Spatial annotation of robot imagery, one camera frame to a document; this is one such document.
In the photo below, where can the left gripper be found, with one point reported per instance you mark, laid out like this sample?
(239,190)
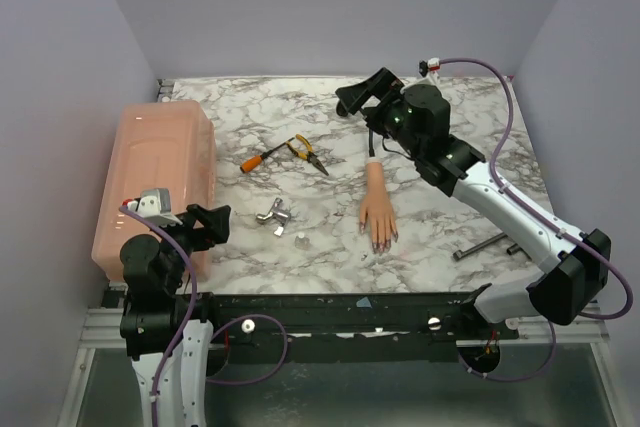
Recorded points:
(215,229)

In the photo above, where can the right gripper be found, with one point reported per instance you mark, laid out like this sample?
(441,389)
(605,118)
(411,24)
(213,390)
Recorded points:
(380,98)

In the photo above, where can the clear nail polish bottle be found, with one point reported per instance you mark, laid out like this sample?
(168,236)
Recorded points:
(302,241)

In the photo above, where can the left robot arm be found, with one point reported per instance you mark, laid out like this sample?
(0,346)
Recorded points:
(166,334)

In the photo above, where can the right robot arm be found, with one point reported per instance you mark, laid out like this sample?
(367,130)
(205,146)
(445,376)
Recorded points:
(417,117)

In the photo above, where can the black flexible hand stand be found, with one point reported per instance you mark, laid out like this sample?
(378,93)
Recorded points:
(371,147)

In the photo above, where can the chrome faucet fitting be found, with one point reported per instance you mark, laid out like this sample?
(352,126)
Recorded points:
(278,214)

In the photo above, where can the pink plastic storage box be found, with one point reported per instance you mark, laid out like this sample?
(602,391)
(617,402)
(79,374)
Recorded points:
(158,145)

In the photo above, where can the mannequin practice hand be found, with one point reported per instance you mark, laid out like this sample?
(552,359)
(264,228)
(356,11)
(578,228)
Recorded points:
(376,211)

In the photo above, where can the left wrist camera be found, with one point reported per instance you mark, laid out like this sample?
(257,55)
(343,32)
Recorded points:
(153,205)

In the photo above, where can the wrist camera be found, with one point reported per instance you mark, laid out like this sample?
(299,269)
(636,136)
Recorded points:
(429,71)
(153,205)

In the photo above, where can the orange handled screwdriver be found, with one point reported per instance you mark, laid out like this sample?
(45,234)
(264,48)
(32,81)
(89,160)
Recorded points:
(255,161)

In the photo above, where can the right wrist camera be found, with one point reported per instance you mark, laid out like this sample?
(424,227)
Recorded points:
(429,71)

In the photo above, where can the yellow handled pliers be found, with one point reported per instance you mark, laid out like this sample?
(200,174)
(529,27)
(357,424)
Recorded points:
(306,152)

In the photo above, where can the black mounting rail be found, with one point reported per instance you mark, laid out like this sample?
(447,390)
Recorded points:
(342,328)

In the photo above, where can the dark metal bracket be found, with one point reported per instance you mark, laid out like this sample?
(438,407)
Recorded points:
(513,248)

